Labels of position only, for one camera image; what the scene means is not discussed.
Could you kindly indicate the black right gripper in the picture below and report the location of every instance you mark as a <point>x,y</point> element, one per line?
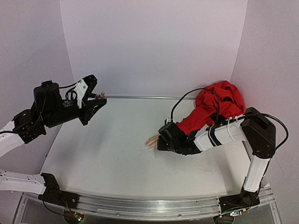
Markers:
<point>162,142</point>

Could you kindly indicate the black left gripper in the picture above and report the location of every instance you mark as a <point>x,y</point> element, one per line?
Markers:
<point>89,106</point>

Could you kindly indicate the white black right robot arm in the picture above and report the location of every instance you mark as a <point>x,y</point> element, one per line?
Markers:
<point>252,128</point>

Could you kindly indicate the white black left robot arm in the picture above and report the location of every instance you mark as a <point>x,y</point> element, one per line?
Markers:
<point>20,131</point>

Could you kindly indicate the mannequin hand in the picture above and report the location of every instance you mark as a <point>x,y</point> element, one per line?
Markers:
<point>152,141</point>

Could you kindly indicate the red dress cloth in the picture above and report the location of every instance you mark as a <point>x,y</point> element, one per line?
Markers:
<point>222,97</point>

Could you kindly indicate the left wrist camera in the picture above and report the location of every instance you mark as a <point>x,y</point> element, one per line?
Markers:
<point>80,89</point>

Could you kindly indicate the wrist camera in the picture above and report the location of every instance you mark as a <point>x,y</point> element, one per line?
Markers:
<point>80,89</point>
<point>168,120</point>

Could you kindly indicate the aluminium table edge rail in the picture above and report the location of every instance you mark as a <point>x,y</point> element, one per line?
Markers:
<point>147,97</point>

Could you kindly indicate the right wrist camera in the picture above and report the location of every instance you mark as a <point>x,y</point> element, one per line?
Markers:
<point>168,120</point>

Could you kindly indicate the aluminium front base frame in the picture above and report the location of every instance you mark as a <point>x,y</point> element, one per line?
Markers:
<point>86,209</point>

